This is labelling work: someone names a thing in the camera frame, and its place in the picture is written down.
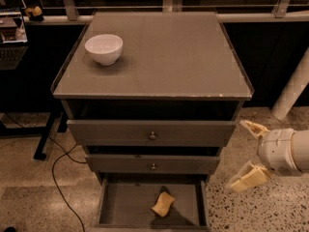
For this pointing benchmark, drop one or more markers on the white pipe post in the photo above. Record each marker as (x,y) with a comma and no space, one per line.
(293,89)

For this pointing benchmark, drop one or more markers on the white ceramic bowl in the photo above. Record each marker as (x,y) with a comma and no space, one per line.
(105,49)

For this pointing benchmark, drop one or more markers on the black desk frame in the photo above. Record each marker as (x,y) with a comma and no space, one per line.
(41,131)

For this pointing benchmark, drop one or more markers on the yellow sponge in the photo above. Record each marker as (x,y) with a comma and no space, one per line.
(163,204)

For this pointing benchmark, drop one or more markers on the grey middle drawer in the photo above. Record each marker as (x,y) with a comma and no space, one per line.
(156,164)

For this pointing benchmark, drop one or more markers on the grey bottom drawer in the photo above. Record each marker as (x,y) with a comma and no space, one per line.
(127,199)

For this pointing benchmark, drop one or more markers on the grey drawer cabinet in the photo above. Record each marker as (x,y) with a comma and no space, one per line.
(174,67)

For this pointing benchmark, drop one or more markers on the metal window railing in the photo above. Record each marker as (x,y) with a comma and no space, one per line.
(227,10)

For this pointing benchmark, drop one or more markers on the grey drawer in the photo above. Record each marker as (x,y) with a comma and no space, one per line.
(127,199)
(151,133)
(156,164)

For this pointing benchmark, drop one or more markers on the yellow black tape dispenser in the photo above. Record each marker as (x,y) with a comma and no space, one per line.
(34,13)

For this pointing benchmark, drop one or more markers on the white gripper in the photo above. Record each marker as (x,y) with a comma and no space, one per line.
(275,150)

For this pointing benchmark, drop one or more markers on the grey top drawer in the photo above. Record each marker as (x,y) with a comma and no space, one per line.
(151,133)

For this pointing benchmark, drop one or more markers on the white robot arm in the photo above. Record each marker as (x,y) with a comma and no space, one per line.
(302,161)

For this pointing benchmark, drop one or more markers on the open laptop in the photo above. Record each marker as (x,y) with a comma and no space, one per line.
(13,38)

